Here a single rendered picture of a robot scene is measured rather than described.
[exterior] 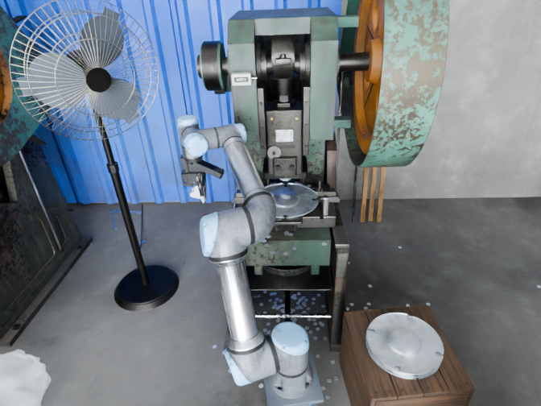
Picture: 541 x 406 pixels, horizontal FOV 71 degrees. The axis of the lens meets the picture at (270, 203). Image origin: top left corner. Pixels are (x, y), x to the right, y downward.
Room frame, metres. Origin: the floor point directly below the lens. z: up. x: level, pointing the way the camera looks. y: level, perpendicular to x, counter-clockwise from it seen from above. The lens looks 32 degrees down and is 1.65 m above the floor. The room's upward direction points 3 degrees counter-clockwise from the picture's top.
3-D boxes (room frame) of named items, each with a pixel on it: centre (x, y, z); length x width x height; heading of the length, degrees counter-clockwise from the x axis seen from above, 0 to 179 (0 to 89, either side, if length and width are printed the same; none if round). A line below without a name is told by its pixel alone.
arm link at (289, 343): (0.79, -0.04, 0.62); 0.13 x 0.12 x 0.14; 109
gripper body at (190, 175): (1.34, 0.30, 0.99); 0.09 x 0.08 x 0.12; 87
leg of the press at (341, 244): (1.67, -0.35, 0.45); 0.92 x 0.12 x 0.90; 177
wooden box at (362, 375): (0.97, -0.50, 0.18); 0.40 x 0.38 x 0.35; 3
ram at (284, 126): (1.51, -0.07, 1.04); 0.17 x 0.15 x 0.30; 177
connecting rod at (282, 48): (1.55, -0.07, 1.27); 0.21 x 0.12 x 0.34; 177
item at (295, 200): (1.42, -0.07, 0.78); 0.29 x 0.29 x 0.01
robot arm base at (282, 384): (0.79, -0.04, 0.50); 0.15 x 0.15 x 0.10
